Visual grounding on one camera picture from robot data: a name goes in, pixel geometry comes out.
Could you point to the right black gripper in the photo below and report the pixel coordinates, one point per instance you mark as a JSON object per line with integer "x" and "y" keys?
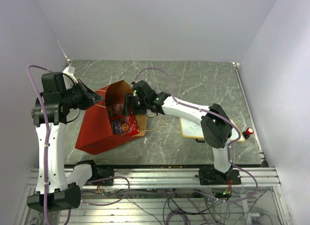
{"x": 129, "y": 99}

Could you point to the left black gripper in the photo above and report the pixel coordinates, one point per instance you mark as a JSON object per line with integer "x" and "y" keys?
{"x": 89, "y": 97}

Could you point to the red candy bag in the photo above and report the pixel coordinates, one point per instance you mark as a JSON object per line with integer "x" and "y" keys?
{"x": 121, "y": 124}

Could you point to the red paper bag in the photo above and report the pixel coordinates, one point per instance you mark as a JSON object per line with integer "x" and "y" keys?
{"x": 95, "y": 135}

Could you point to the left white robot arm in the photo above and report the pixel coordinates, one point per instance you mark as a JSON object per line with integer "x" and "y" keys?
{"x": 55, "y": 191}

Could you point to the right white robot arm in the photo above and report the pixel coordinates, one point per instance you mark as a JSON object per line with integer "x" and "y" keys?
{"x": 216, "y": 126}

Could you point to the small whiteboard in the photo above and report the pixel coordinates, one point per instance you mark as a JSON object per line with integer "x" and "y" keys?
{"x": 192, "y": 130}

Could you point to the red emergency stop button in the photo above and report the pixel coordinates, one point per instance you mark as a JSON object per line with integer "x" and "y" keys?
{"x": 248, "y": 132}

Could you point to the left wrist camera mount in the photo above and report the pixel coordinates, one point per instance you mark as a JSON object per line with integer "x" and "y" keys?
{"x": 70, "y": 70}

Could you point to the aluminium rail frame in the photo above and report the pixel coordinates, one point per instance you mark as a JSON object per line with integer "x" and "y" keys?
{"x": 180, "y": 195}

